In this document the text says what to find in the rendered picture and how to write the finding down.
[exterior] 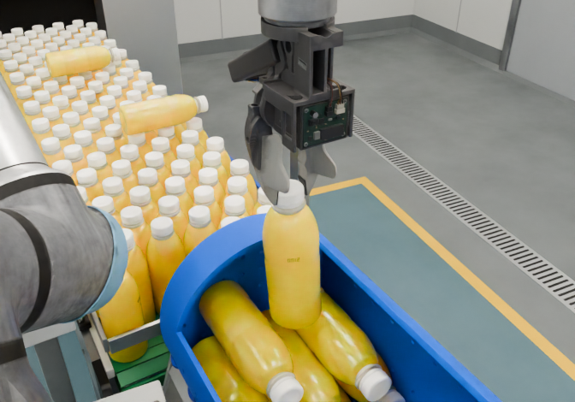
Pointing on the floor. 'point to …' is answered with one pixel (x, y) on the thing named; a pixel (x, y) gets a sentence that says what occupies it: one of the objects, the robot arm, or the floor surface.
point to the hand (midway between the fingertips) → (287, 186)
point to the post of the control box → (55, 370)
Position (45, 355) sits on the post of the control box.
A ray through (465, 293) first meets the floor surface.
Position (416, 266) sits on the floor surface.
